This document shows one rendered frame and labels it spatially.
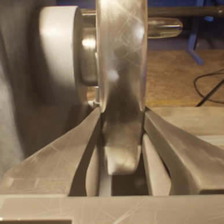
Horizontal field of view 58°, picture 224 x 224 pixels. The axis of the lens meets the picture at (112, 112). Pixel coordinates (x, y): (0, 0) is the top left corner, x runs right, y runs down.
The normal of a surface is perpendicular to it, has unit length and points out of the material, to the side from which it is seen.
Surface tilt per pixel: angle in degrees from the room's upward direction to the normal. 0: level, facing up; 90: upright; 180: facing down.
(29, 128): 90
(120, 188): 14
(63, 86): 98
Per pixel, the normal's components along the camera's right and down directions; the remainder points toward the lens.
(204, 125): -0.02, -0.80
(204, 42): 0.00, 0.60
